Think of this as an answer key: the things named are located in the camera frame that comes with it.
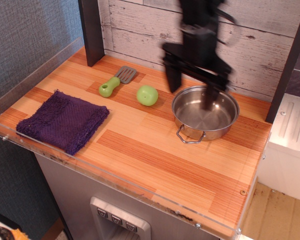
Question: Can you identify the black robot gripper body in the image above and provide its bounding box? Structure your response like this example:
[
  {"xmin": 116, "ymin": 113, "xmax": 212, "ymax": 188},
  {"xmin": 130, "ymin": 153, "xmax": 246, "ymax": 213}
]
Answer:
[{"xmin": 162, "ymin": 0, "xmax": 234, "ymax": 87}]

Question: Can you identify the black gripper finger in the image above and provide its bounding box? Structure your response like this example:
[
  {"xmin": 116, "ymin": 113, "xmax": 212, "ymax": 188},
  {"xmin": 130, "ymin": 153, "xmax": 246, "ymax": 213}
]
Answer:
[
  {"xmin": 204, "ymin": 84, "xmax": 220, "ymax": 111},
  {"xmin": 164, "ymin": 62, "xmax": 182, "ymax": 93}
]

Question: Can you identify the stainless steel pot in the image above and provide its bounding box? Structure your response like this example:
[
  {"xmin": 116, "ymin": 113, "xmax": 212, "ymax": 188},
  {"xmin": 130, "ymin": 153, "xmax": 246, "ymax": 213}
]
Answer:
[{"xmin": 171, "ymin": 85, "xmax": 240, "ymax": 144}]

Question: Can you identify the purple cloth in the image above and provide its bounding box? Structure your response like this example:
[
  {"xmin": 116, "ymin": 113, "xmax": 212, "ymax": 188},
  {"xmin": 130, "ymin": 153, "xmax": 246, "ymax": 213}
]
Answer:
[{"xmin": 16, "ymin": 90, "xmax": 110, "ymax": 156}]

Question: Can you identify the green toy apple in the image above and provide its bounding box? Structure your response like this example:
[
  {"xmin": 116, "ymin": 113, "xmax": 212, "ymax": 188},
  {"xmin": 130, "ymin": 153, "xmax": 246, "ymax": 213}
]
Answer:
[{"xmin": 136, "ymin": 85, "xmax": 159, "ymax": 107}]

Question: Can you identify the white toy sink unit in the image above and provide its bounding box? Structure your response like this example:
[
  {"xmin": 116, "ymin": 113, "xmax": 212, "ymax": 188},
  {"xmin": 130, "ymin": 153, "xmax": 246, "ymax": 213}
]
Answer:
[{"xmin": 257, "ymin": 94, "xmax": 300, "ymax": 200}]

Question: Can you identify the grey toy fridge cabinet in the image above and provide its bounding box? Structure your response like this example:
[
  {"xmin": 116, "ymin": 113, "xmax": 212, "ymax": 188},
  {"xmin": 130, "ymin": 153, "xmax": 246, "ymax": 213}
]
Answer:
[{"xmin": 35, "ymin": 154, "xmax": 216, "ymax": 240}]

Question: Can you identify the silver dispenser panel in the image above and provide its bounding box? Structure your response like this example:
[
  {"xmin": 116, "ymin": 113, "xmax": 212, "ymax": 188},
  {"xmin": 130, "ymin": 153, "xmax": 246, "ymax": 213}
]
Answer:
[{"xmin": 90, "ymin": 196, "xmax": 152, "ymax": 240}]

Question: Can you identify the yellow object at corner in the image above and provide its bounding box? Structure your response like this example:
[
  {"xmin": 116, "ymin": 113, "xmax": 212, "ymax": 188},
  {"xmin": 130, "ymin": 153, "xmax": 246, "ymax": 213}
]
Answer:
[{"xmin": 3, "ymin": 229, "xmax": 29, "ymax": 240}]

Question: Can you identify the green handled grey spatula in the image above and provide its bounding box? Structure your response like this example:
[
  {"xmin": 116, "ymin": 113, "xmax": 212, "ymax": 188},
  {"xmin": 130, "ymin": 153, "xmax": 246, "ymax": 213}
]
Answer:
[{"xmin": 98, "ymin": 65, "xmax": 137, "ymax": 98}]

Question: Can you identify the dark right shelf post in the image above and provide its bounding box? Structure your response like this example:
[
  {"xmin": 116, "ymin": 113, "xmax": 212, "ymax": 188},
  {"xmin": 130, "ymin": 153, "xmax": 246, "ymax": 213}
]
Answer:
[{"xmin": 265, "ymin": 23, "xmax": 300, "ymax": 124}]

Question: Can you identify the dark shelf post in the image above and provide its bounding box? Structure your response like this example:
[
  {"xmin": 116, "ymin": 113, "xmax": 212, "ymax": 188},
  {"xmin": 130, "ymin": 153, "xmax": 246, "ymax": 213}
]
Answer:
[
  {"xmin": 78, "ymin": 0, "xmax": 105, "ymax": 67},
  {"xmin": 265, "ymin": 23, "xmax": 300, "ymax": 124}
]

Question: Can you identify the dark left shelf post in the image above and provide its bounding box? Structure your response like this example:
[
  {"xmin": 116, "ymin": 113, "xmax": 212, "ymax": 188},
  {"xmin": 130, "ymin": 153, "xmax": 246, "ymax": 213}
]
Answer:
[{"xmin": 78, "ymin": 0, "xmax": 105, "ymax": 67}]

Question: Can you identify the clear acrylic guard rail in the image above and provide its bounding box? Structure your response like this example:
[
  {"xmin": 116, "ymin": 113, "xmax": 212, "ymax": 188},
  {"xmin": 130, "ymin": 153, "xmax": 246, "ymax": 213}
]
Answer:
[{"xmin": 0, "ymin": 50, "xmax": 271, "ymax": 240}]

